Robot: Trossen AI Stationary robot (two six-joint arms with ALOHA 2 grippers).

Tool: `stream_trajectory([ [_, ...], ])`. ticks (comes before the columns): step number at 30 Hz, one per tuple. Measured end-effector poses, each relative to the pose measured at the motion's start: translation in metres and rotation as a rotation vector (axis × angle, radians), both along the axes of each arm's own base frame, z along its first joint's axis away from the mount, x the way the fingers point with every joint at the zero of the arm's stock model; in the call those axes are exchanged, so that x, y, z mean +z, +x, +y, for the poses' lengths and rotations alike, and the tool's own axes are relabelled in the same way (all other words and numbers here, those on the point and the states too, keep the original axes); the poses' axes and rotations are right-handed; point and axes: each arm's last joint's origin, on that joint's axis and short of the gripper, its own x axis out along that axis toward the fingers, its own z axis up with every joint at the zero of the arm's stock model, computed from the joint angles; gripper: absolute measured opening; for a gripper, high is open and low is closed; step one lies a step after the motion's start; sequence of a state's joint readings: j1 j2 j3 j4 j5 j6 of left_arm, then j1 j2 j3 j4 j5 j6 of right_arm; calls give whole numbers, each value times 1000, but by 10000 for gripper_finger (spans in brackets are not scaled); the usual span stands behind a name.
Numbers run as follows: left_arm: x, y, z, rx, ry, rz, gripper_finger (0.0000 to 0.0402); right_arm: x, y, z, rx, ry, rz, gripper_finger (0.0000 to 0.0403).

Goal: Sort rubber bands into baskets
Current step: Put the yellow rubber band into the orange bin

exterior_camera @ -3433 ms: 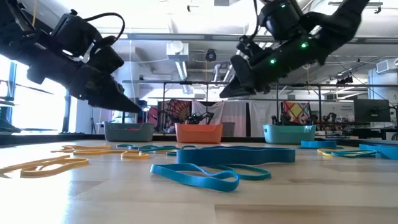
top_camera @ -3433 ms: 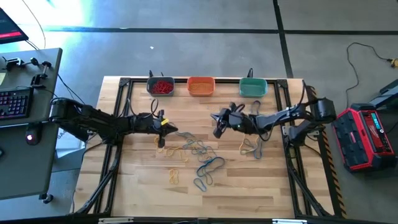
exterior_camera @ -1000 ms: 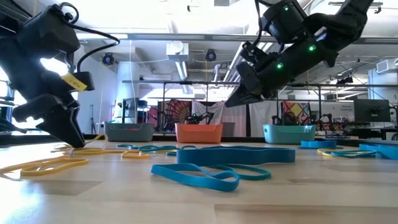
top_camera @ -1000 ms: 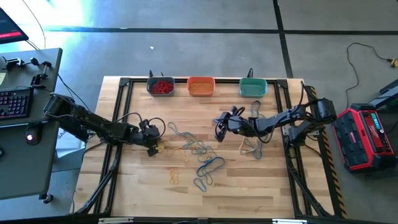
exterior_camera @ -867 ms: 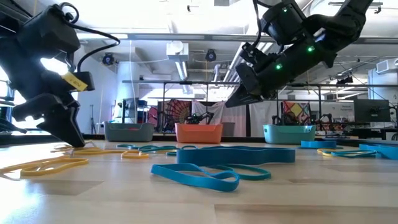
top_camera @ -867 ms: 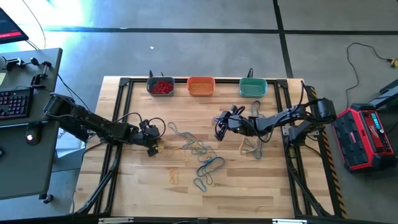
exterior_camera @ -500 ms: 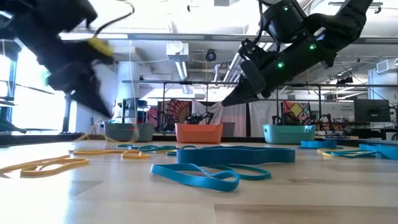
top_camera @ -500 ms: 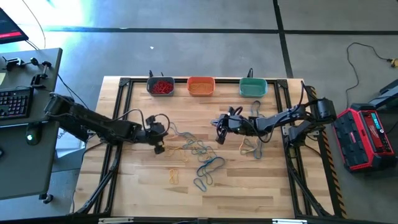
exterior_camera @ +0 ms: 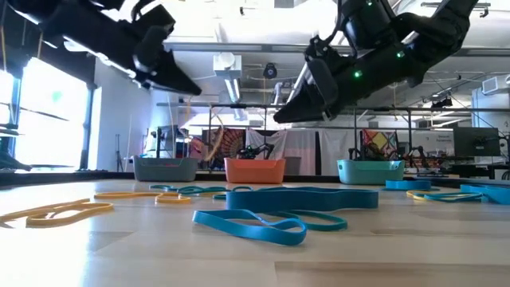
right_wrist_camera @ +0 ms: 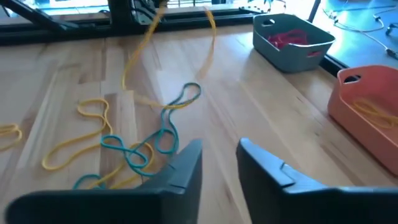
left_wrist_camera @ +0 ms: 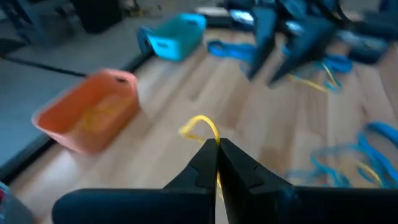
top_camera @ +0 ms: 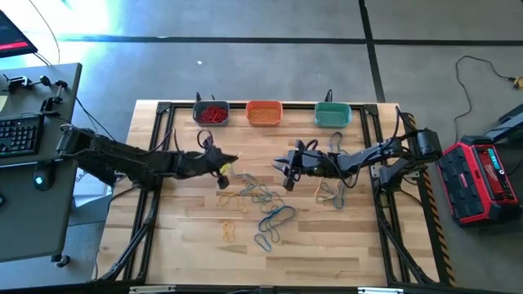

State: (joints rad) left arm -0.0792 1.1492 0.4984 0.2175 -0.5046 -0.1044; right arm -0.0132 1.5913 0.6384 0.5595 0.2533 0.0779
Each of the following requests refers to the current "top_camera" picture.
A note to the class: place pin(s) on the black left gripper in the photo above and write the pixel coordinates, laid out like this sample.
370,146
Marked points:
196,163

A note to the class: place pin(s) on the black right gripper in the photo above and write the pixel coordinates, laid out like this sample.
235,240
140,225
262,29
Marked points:
308,163

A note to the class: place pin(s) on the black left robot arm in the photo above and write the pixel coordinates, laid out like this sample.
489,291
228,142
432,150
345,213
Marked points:
122,157

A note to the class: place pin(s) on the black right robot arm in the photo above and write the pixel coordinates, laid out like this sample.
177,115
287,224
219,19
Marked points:
367,157

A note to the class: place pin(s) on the grey plastic basket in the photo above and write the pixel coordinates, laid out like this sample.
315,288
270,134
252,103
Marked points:
194,115

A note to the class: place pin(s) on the orange plastic basket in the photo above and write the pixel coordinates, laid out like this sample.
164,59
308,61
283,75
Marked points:
264,104

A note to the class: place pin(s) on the teal plastic basket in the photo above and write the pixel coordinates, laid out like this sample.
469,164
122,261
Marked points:
333,115

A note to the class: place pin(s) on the white paper sheet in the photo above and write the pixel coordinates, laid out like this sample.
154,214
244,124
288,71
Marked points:
83,185

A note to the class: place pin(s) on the red black tool case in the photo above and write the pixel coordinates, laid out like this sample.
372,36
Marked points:
470,179

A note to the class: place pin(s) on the black computer mouse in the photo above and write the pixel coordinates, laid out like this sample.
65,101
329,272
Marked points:
43,179

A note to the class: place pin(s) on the black desk clamp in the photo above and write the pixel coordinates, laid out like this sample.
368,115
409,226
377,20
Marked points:
24,81
49,104

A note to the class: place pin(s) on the black desk caster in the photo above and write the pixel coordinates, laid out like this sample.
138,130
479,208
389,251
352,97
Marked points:
61,260

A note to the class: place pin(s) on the grey desk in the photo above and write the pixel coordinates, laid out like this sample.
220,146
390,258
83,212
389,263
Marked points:
32,212

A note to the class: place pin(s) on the black keyboard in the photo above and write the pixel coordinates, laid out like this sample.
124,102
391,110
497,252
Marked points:
20,136

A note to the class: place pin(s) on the grey black case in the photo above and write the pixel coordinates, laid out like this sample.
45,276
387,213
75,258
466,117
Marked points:
510,126

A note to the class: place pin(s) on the yellow plug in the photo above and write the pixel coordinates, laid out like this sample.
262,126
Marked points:
517,81

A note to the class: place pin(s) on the black desk monitor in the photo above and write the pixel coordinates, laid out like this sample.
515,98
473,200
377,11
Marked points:
12,36

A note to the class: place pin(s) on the silver metal bracket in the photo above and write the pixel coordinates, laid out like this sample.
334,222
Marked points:
380,290
153,289

